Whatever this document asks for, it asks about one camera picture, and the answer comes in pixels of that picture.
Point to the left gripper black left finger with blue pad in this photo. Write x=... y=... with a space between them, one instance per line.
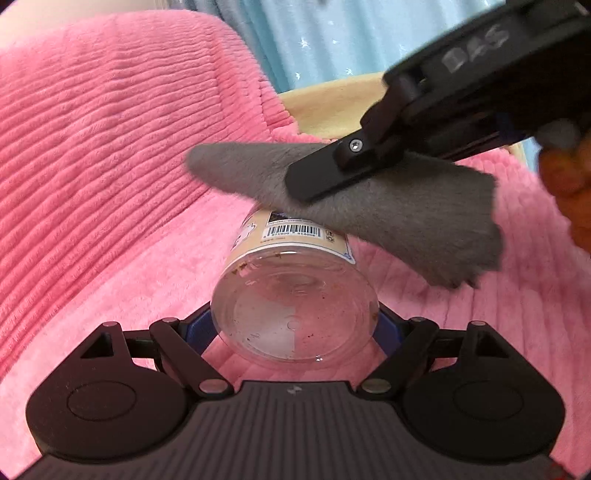
x=162 y=362

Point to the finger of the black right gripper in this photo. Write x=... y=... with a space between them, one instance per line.
x=333 y=168

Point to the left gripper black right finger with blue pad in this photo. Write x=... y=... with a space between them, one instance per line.
x=413 y=346

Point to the grey microfibre cloth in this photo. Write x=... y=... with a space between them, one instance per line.
x=435 y=216

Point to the clear plastic jar white lid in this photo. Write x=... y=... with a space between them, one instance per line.
x=292 y=293

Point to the person's hand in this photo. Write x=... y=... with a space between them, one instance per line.
x=565 y=174

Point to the yellow cushion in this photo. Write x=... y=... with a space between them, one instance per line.
x=331 y=110

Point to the light blue star curtain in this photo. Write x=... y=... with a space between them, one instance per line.
x=305 y=43

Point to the pink ribbed blanket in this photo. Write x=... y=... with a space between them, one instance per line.
x=100 y=220

